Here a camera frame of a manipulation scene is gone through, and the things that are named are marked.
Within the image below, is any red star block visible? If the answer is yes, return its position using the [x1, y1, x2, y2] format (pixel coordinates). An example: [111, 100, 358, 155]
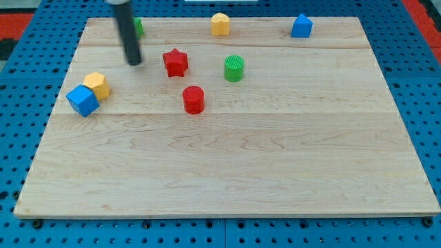
[163, 48, 189, 77]

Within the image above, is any green cylinder block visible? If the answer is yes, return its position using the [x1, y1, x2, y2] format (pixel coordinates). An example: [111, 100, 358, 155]
[224, 54, 245, 82]

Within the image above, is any yellow hexagonal block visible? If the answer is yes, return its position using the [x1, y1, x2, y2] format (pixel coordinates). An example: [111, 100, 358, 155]
[83, 72, 111, 101]

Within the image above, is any blue cube block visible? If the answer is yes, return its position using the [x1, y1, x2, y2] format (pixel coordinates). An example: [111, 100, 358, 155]
[66, 85, 99, 117]

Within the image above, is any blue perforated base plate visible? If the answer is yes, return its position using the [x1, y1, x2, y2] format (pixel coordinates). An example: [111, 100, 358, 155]
[1, 0, 440, 247]

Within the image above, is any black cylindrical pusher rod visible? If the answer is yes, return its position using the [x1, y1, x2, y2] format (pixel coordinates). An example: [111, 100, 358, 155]
[113, 0, 142, 66]

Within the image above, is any red cylinder block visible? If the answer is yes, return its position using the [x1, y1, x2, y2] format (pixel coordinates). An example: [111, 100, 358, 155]
[182, 85, 205, 114]

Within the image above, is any light wooden board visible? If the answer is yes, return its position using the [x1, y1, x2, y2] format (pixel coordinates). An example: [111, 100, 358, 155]
[14, 17, 440, 220]

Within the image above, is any blue pentagon block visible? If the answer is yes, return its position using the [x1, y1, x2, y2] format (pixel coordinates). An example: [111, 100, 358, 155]
[291, 13, 314, 38]

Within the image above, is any green block behind rod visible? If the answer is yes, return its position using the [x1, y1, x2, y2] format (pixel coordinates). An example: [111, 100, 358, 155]
[133, 17, 145, 39]

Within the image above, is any yellow heart block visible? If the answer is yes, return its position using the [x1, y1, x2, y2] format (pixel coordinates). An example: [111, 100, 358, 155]
[210, 12, 230, 37]

